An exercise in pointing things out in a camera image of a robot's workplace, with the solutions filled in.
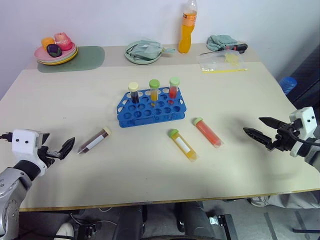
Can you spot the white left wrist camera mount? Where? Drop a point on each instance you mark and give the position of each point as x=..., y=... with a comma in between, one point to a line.
x=23, y=147

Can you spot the dark brown tube, cream cap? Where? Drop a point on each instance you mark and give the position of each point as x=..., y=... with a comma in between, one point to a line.
x=95, y=140

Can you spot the orange soda bottle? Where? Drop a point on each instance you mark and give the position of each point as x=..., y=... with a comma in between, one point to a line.
x=187, y=32

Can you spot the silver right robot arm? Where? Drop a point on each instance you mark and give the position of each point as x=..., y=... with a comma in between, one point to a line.
x=312, y=155

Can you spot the black red screwdriver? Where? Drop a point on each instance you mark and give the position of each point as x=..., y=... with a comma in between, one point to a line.
x=235, y=47

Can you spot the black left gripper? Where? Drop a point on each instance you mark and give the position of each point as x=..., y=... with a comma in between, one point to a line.
x=51, y=154

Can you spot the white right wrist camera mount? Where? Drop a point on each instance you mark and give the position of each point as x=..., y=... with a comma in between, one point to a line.
x=308, y=120

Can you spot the white shoe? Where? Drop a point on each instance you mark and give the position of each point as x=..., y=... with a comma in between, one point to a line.
x=64, y=231

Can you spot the yellow plastic strip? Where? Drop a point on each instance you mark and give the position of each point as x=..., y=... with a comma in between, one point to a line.
x=225, y=71

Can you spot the yellow plate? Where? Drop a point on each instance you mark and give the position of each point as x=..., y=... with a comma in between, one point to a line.
x=60, y=63

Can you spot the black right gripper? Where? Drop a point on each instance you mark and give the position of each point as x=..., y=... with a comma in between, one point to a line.
x=285, y=140

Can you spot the black carbon-pattern panel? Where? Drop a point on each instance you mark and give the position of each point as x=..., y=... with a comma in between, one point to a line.
x=308, y=80

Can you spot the red tube, light green cap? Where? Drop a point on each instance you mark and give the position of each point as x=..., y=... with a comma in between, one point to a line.
x=174, y=90

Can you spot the dark purple tube, cream cap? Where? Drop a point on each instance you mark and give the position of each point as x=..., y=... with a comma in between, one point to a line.
x=134, y=94

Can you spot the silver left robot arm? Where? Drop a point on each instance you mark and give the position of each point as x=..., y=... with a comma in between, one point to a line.
x=10, y=190

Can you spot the orange-red tube, green cap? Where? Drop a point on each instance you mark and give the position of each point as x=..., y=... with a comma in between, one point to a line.
x=208, y=133

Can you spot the blue test tube rack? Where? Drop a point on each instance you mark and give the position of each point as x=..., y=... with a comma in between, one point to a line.
x=150, y=113

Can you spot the orange toy food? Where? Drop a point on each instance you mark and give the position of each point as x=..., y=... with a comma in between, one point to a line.
x=47, y=42

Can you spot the clear plastic zip bag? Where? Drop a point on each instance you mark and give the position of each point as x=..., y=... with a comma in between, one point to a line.
x=220, y=62

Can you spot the dark rounded shape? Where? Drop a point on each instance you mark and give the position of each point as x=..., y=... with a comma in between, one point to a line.
x=195, y=220
x=130, y=222

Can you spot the grey white sneaker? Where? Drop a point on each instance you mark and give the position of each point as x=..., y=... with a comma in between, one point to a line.
x=257, y=200

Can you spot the pale green stacked plate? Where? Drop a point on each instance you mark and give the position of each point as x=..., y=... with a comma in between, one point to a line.
x=71, y=55

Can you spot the purple toy eggplant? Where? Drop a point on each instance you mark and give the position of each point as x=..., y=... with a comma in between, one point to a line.
x=53, y=50

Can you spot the green crumpled cloth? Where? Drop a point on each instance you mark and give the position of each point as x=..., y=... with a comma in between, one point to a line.
x=220, y=41

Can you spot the yellow labelled tube, green cap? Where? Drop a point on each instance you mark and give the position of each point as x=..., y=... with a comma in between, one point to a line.
x=182, y=145

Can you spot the grey trouser leg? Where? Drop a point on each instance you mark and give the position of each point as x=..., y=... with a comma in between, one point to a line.
x=292, y=200

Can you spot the black metal frame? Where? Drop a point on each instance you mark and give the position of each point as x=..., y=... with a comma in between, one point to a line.
x=226, y=226

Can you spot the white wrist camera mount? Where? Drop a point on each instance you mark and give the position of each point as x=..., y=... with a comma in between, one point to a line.
x=308, y=120
x=23, y=147

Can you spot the blue ribbed container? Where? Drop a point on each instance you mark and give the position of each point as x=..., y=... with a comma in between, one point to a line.
x=288, y=85

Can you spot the pink toy cake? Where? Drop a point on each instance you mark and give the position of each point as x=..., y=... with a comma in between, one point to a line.
x=63, y=41

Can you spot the light green plate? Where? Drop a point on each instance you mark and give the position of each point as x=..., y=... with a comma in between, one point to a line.
x=143, y=61

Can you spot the pink plate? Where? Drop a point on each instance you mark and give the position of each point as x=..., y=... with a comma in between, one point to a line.
x=41, y=53

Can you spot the green placemat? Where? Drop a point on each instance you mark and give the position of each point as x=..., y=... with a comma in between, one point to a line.
x=90, y=58

